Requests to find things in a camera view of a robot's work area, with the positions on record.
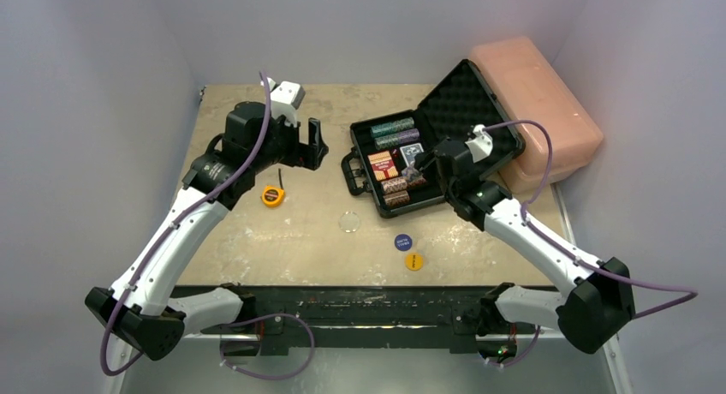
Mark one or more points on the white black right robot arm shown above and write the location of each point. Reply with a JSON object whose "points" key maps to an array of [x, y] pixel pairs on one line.
{"points": [[592, 300]]}

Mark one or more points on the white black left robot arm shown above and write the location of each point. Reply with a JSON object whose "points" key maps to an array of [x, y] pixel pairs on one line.
{"points": [[139, 307]]}

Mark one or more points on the clear round dealer button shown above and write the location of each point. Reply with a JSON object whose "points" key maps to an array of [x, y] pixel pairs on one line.
{"points": [[349, 222]]}

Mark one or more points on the brown poker chip stack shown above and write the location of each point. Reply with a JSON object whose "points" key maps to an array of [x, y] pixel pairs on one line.
{"points": [[396, 199]]}

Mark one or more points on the blue small blind button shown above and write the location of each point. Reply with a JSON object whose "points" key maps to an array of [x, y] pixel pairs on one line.
{"points": [[403, 242]]}

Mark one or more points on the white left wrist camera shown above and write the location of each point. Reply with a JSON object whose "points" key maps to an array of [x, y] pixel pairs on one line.
{"points": [[286, 98]]}

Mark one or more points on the yellow tape measure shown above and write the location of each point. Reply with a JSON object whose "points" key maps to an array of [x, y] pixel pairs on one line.
{"points": [[274, 195]]}

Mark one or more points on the green poker chip row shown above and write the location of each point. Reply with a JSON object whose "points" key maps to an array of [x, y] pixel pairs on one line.
{"points": [[392, 127]]}

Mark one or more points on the orange poker chip row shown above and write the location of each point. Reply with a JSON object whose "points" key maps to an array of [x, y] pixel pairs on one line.
{"points": [[394, 185]]}

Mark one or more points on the blue playing card deck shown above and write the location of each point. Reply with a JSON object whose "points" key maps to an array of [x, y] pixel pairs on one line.
{"points": [[409, 152]]}

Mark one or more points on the black foam-lined poker case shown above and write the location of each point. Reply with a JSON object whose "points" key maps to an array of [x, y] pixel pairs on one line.
{"points": [[461, 100]]}

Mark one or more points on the purple poker chip row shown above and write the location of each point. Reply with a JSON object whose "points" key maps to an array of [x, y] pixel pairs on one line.
{"points": [[397, 139]]}

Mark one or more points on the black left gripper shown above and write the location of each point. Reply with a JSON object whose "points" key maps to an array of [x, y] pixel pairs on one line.
{"points": [[305, 155]]}

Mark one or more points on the pink translucent plastic box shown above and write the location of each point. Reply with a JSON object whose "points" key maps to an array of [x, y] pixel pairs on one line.
{"points": [[528, 88]]}

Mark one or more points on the blue grey poker chip stack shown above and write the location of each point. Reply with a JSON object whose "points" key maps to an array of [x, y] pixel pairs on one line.
{"points": [[413, 177]]}

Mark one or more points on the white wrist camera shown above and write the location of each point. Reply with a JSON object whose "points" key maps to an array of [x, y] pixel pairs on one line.
{"points": [[286, 98], [479, 143]]}

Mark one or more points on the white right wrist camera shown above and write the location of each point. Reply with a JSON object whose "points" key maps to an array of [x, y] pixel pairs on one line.
{"points": [[479, 143]]}

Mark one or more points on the yellow big blind button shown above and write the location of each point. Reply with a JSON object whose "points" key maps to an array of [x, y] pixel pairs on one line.
{"points": [[414, 261]]}

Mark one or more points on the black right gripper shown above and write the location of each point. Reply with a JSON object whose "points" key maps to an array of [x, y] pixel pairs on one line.
{"points": [[437, 159]]}

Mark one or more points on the red playing card deck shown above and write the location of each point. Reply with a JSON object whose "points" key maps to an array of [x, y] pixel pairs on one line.
{"points": [[383, 165]]}

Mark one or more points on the black metal base frame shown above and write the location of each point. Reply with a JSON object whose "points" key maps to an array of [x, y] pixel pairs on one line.
{"points": [[389, 317]]}

